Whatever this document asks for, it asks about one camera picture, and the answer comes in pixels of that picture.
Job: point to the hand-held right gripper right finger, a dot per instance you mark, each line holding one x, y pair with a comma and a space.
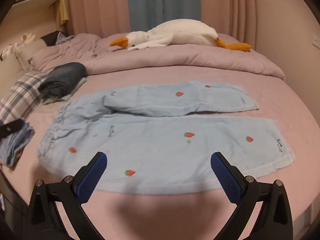
226, 180

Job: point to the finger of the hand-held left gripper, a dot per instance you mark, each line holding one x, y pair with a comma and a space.
11, 127

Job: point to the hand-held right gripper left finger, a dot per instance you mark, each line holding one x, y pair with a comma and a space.
91, 177

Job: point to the light blue strawberry pants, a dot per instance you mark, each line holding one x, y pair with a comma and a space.
162, 140

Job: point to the folded blue garment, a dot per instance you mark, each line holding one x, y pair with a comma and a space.
17, 145

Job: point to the plaid pillow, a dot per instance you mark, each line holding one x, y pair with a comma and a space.
20, 95

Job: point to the folded dark blue jeans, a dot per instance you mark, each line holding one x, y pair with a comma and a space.
63, 77

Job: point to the beige pillow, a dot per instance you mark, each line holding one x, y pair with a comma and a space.
32, 48

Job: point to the small white plush toy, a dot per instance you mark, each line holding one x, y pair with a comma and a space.
22, 41

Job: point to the dark cloth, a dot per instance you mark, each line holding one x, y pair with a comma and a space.
50, 38

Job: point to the grey patterned pillow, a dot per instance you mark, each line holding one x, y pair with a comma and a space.
65, 38

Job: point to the yellow hanging cloth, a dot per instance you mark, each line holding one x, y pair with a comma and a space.
63, 12

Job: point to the lilac comforter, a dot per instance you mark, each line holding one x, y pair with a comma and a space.
162, 60

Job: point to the white goose plush toy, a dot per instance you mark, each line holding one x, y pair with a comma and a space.
180, 32

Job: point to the blue curtain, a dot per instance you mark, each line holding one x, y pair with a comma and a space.
162, 0

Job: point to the white wall shelf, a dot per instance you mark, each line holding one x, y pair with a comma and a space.
37, 1

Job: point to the white wall socket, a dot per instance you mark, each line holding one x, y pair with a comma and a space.
316, 40

